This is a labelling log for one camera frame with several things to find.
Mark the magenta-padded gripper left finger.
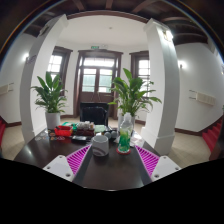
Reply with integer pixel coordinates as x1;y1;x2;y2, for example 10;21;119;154
43;144;94;187

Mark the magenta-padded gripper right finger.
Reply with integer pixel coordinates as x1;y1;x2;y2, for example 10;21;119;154
134;144;183;186

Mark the clear green-label drink bottle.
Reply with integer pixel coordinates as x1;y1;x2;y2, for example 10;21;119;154
117;112;134;155

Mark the flat black device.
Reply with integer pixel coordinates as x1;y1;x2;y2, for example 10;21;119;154
71;134;88;143

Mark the red basket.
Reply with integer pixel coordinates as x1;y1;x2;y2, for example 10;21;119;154
53;124;74;138

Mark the dark tray with small jars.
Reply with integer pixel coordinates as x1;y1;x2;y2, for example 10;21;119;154
74;120;96;137

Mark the white mug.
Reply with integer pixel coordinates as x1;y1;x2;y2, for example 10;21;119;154
90;134;110;158

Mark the green folded cloth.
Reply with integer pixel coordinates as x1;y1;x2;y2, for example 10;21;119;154
93;124;107;134

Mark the red carpeted staircase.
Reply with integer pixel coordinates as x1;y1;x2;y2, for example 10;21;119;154
0;116;8;144
201;116;224;154

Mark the potted plant in white pot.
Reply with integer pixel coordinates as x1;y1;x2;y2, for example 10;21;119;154
30;71;69;130
108;68;163;129

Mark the brown wooden glazed double door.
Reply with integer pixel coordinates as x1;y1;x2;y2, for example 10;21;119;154
73;49;124;119

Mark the brown-framed window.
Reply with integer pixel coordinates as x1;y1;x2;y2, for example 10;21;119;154
129;50;151;98
46;45;74;98

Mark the white wall radiator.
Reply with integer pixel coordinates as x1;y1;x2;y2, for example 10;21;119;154
189;89;217;107
0;82;15;97

